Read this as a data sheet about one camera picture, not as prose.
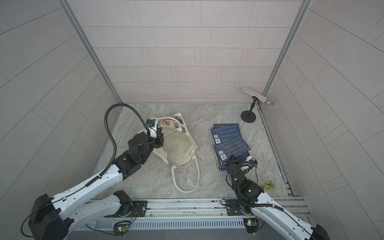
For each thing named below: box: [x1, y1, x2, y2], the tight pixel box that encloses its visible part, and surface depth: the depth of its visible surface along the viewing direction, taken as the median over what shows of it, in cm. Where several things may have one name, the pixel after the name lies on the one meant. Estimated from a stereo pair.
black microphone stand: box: [240, 96, 260, 123], surface depth 108 cm
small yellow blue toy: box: [265, 181, 276, 191], surface depth 79 cm
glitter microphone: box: [242, 87, 274, 107], surface depth 93 cm
